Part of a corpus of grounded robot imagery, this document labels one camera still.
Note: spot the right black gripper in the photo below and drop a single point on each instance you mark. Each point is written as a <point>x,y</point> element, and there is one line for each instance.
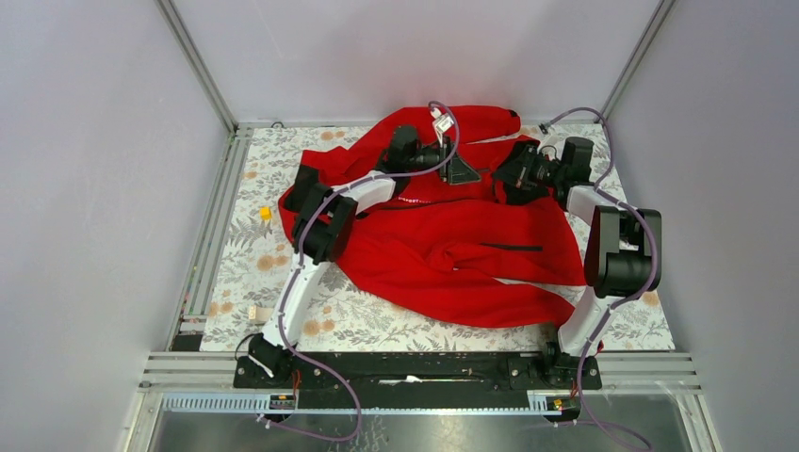
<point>515,179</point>

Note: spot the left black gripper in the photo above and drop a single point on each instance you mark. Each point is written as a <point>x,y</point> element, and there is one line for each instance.
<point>459,171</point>

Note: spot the red zip-up jacket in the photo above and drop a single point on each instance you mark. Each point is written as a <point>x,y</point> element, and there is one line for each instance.
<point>469,254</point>

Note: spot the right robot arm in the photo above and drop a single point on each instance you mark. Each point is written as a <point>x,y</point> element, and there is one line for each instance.
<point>621,261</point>

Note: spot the multicoloured block row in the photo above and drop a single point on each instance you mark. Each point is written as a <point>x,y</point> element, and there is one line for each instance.
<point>259,315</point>

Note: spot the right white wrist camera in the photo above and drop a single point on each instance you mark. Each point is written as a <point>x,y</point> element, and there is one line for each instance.
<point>549,140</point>

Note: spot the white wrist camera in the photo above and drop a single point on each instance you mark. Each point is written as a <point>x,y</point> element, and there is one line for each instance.
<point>549,140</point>
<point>441,123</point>

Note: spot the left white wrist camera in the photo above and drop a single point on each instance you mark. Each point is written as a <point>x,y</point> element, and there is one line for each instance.
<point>441,123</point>

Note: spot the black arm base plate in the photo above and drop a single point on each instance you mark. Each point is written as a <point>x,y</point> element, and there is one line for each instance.
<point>426,381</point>

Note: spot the aluminium frame rail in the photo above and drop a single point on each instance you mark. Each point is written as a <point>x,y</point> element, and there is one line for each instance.
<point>203,382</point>

